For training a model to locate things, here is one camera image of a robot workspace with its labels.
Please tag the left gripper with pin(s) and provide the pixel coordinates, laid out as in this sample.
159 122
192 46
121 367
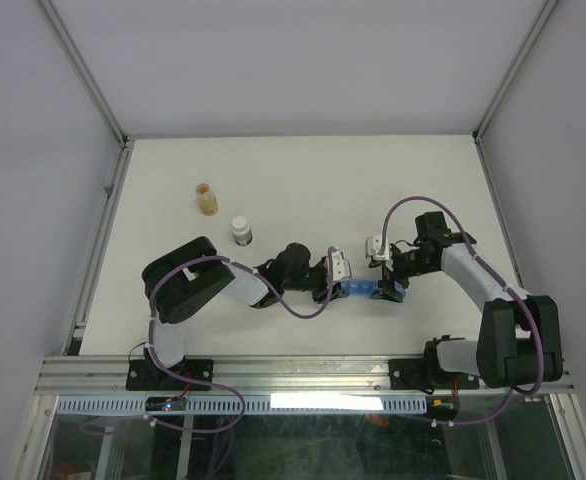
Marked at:
323 294

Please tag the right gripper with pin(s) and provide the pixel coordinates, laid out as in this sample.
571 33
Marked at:
386 288

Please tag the blue weekly pill organizer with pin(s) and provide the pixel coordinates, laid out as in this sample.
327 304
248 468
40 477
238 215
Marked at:
360 287

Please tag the white cap pill bottle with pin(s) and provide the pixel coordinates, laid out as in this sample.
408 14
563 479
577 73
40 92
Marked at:
241 231

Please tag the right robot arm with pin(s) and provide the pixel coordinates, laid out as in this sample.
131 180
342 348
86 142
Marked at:
519 343

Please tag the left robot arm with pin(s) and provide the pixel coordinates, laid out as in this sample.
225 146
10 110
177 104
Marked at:
182 282

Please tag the amber pill bottle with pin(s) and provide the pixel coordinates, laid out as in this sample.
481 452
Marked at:
206 199

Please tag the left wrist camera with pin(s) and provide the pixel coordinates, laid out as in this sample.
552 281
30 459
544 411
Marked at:
340 269

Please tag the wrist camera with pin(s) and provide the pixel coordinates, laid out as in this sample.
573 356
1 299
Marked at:
340 269
377 250

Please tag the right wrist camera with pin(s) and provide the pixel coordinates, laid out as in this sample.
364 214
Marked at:
377 250

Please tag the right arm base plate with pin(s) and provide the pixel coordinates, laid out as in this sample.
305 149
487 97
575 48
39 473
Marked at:
425 374

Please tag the white slotted cable duct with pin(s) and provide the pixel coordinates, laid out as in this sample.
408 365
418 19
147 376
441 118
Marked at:
276 404

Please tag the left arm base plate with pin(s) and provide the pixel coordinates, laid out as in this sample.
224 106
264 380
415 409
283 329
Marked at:
194 374

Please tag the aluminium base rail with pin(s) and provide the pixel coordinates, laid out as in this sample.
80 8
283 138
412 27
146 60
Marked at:
251 375

